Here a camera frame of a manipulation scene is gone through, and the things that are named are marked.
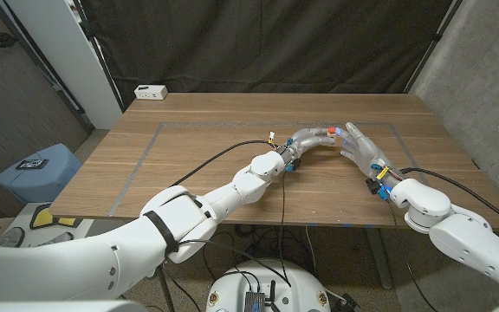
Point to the small wooden block with holes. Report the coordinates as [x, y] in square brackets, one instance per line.
[332, 137]

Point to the blue plastic stool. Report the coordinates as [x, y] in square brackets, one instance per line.
[37, 182]

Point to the black backdrop curtain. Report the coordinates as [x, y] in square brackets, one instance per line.
[267, 43]

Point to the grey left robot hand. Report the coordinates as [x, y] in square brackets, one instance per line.
[306, 139]

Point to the black smartphone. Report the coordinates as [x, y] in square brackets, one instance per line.
[32, 164]

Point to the red headed wooden screw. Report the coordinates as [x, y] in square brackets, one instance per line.
[331, 130]

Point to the black plug beside torso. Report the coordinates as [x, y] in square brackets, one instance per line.
[348, 303]

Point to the black backdrop stand pole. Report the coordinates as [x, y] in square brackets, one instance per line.
[438, 37]
[99, 52]

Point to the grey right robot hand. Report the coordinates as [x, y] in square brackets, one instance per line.
[371, 151]

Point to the white table leg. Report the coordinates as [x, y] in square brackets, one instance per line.
[150, 273]

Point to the black metal rail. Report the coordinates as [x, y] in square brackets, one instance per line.
[59, 89]

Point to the white wall panel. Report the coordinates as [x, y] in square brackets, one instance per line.
[67, 56]

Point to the white power strip box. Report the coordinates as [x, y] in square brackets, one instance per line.
[150, 92]

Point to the grey table leg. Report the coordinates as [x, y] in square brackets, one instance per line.
[381, 268]

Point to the white board yellow black marking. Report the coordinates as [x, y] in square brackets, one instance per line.
[43, 216]

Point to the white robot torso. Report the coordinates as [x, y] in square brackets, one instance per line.
[293, 286]

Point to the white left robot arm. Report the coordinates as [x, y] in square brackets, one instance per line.
[241, 186]

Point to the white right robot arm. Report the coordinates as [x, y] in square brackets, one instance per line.
[453, 229]

